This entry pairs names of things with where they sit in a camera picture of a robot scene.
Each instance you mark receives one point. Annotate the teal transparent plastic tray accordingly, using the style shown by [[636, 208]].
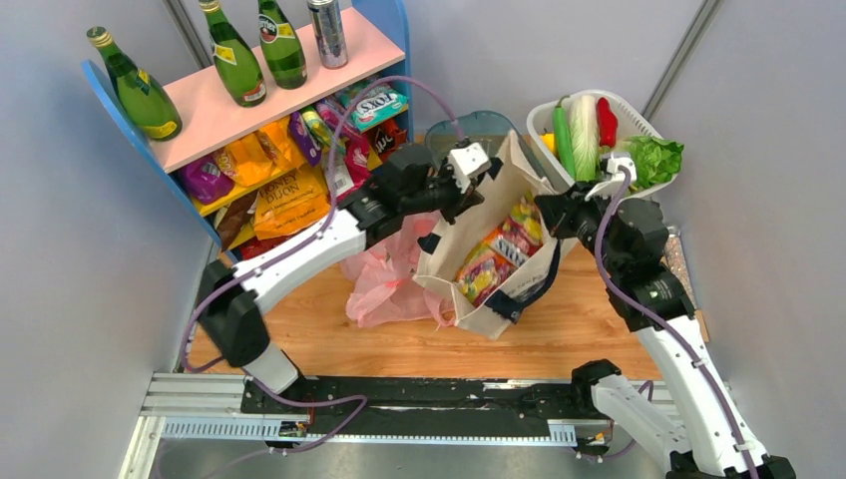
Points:
[[488, 128]]

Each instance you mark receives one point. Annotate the yellow bell pepper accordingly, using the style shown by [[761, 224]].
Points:
[[549, 140]]

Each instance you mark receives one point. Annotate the teal foxs candy bag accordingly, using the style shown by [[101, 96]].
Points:
[[378, 105]]

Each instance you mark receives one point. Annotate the green glass bottle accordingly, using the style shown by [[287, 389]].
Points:
[[143, 98], [235, 63], [281, 47]]

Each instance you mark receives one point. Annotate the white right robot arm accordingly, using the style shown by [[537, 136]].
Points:
[[709, 438]]

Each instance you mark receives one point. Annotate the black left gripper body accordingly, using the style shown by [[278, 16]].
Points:
[[439, 194]]

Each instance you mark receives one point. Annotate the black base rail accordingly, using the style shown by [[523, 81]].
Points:
[[433, 407]]

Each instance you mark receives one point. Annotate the purple snack bag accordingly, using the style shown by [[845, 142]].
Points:
[[204, 181]]

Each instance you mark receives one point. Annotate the pink plastic grocery bag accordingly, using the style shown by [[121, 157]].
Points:
[[383, 276]]

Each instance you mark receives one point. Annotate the orange foxs candy bag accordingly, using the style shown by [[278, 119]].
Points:
[[520, 235]]

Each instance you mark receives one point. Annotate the red hand cooked chips bag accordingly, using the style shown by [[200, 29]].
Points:
[[350, 170]]

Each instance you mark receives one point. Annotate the long green chili pepper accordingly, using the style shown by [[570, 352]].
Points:
[[563, 138]]

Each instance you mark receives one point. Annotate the colourful striped candy packet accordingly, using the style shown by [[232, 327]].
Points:
[[320, 131]]

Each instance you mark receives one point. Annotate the white plastic basket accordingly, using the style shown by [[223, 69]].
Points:
[[631, 123]]

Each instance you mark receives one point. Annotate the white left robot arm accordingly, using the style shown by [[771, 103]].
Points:
[[410, 183]]

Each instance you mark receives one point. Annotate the glass tube of beads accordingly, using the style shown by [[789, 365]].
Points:
[[673, 257]]

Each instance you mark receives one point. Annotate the red chili pepper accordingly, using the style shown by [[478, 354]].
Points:
[[607, 123]]

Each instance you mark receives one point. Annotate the honey dijon chips bag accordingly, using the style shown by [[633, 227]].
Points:
[[291, 203]]

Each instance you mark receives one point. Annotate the red dark snack bag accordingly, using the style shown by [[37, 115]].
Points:
[[386, 138]]

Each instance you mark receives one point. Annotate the purple candy packet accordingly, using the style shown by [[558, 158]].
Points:
[[307, 144]]

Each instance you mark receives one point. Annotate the green glass bottle left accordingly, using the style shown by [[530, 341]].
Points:
[[143, 98]]

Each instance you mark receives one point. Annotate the silver drink can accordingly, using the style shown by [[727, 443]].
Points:
[[328, 31]]

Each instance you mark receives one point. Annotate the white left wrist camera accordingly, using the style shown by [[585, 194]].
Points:
[[469, 164]]

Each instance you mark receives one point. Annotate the cream canvas tote bag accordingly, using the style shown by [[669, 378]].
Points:
[[444, 251]]

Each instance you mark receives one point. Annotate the brown snack bag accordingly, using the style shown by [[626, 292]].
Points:
[[230, 220]]

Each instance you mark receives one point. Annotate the pink candy packet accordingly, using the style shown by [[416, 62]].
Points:
[[331, 112]]

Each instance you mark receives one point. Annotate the napa cabbage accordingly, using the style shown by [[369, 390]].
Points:
[[584, 130]]

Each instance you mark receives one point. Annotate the red patterned snack bag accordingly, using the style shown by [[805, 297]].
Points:
[[255, 247]]

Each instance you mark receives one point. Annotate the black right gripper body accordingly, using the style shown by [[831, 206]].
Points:
[[577, 218]]

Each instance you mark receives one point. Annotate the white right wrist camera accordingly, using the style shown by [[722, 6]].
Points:
[[619, 172]]

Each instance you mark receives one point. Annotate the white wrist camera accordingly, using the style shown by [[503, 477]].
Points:
[[469, 164], [619, 172]]

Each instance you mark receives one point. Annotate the green glass bottle middle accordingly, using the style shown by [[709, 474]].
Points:
[[235, 63]]

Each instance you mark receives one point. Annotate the orange snack bag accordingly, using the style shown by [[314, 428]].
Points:
[[255, 157]]

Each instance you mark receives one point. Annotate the blue pink snack shelf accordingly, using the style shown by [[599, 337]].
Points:
[[377, 37]]

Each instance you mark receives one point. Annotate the green lettuce leaf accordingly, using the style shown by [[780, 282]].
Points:
[[656, 160]]

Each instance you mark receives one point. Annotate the green glass bottle right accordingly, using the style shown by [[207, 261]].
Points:
[[281, 47]]

